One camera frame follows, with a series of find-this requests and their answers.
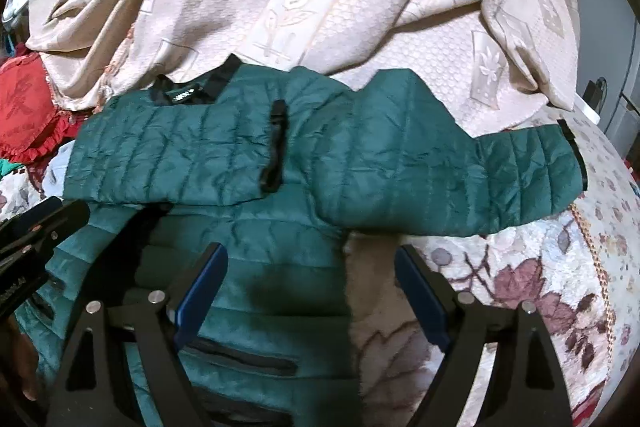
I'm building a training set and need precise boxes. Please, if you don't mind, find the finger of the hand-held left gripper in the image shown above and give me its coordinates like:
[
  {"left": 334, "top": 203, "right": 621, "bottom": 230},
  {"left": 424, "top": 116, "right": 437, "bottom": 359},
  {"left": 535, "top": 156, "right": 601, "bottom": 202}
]
[
  {"left": 0, "top": 197, "right": 64, "bottom": 244},
  {"left": 0, "top": 201, "right": 92, "bottom": 275}
]

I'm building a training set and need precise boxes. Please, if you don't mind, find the small black device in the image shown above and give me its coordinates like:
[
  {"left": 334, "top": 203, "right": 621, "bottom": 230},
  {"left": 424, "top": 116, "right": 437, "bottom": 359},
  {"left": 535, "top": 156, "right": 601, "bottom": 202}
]
[{"left": 584, "top": 78, "right": 609, "bottom": 118}]

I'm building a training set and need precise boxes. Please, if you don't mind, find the green quilted puffer jacket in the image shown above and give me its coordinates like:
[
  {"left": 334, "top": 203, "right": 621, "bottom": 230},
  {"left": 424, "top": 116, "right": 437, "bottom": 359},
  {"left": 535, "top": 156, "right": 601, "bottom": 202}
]
[{"left": 15, "top": 54, "right": 589, "bottom": 427}]

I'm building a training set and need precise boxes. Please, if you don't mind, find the red ruffled heart pillow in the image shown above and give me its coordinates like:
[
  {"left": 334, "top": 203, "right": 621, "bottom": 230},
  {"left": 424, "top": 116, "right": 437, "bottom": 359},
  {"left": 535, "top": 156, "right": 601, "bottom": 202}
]
[{"left": 0, "top": 52, "right": 96, "bottom": 166}]

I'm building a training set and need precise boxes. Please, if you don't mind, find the red and white floral blanket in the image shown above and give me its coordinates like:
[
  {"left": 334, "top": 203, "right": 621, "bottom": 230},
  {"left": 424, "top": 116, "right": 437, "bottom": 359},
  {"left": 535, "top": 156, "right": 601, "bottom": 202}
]
[{"left": 0, "top": 107, "right": 640, "bottom": 427}]

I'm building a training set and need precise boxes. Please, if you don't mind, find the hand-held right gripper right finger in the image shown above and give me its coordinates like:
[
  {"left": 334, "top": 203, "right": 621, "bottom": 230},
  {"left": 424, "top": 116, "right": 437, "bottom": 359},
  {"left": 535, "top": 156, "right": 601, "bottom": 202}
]
[{"left": 394, "top": 244, "right": 574, "bottom": 427}]

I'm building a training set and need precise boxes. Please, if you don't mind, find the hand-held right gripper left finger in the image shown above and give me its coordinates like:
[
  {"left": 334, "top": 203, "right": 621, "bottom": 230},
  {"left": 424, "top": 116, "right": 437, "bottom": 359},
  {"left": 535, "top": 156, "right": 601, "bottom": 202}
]
[{"left": 45, "top": 243, "right": 229, "bottom": 427}]

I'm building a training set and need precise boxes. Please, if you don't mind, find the white cabinet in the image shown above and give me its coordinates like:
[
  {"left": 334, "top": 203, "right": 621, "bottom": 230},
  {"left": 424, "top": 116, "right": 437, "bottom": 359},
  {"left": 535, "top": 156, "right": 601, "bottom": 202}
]
[{"left": 571, "top": 0, "right": 640, "bottom": 158}]

